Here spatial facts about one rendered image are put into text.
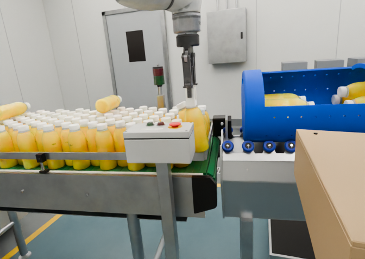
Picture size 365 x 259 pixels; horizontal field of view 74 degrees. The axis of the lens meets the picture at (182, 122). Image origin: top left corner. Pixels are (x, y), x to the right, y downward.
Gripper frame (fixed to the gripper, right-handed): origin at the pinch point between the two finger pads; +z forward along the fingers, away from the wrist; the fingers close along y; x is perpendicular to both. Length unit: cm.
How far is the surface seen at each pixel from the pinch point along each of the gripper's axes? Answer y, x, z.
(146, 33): 364, 135, -56
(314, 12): 336, -136, -60
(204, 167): 0.7, -3.3, 26.9
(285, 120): 2.5, -31.2, 9.8
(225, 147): 5.1, -11.1, 20.8
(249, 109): 2.4, -19.3, 5.5
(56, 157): -5, 54, 21
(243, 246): 7, -18, 67
